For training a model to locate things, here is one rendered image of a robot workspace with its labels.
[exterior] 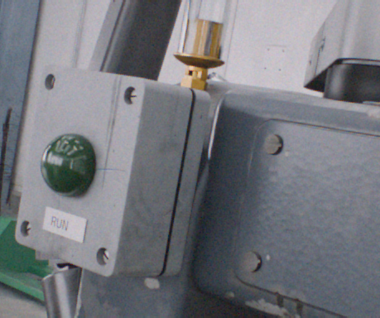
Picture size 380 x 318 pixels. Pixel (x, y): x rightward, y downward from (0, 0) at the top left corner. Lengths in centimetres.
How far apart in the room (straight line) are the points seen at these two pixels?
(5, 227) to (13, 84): 316
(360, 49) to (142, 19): 31
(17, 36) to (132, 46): 828
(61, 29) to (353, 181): 862
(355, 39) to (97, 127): 18
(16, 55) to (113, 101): 865
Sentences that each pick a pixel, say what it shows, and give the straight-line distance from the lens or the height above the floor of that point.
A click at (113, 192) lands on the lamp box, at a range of 39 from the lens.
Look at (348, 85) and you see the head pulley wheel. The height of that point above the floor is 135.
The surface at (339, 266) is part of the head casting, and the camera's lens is 38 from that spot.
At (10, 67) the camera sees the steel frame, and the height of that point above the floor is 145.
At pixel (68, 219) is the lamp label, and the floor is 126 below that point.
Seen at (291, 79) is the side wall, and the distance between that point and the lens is 688.
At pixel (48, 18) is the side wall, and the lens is 916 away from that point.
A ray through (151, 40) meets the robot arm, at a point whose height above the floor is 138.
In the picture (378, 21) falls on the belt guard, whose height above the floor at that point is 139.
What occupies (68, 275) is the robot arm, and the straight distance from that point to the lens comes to 72.
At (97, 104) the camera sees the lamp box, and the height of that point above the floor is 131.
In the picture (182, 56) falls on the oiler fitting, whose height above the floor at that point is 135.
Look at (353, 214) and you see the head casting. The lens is 37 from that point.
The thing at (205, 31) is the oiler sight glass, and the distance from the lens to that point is 47.
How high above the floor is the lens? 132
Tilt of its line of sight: 3 degrees down
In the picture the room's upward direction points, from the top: 10 degrees clockwise
